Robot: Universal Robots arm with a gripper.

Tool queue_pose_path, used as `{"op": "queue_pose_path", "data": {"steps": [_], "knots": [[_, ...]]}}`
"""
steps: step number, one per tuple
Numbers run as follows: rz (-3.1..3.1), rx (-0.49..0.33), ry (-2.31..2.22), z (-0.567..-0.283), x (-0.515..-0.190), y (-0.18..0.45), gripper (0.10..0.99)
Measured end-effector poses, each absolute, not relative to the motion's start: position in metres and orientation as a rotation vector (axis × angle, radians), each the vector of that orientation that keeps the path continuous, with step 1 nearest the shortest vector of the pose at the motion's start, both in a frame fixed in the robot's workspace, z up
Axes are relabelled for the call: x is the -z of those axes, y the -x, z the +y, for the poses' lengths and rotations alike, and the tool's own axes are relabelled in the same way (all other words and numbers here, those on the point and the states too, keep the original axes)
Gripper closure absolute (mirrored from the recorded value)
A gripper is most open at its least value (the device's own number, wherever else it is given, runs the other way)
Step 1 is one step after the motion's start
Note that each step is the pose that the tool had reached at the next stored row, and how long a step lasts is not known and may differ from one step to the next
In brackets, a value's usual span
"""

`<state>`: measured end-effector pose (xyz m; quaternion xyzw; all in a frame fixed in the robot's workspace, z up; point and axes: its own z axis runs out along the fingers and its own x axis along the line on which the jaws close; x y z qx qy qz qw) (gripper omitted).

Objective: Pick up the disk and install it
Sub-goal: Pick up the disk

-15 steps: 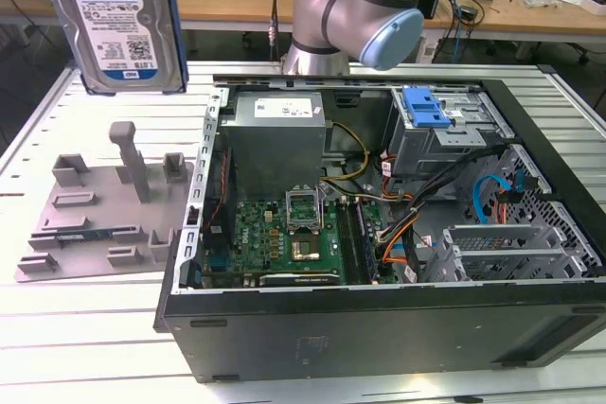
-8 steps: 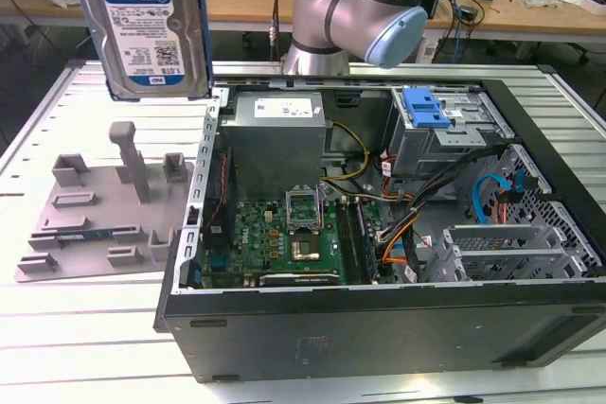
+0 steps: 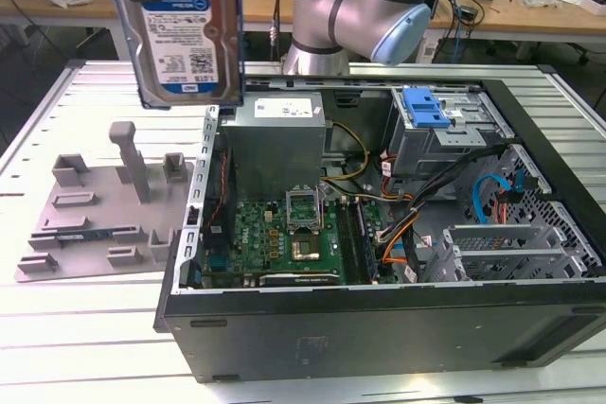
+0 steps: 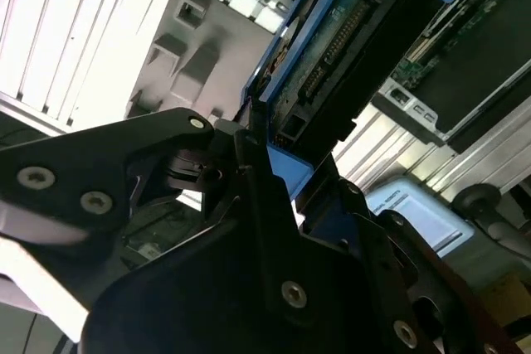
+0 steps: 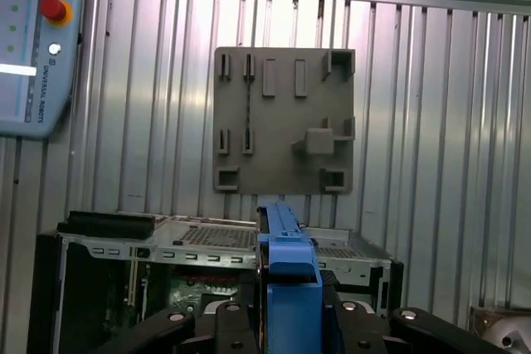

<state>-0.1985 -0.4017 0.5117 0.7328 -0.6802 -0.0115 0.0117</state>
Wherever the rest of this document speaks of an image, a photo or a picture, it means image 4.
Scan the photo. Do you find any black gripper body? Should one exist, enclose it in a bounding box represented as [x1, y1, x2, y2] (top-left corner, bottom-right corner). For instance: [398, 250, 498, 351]
[80, 215, 457, 354]

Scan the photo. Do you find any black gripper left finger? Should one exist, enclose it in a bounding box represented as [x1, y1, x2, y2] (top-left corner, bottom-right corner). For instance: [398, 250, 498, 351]
[0, 107, 319, 327]

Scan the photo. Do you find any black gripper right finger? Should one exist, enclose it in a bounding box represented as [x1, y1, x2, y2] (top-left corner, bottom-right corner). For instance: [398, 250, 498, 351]
[319, 153, 421, 302]

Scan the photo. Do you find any hard disk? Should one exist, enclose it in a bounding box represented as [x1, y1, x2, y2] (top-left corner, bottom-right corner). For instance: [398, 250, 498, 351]
[243, 0, 466, 206]

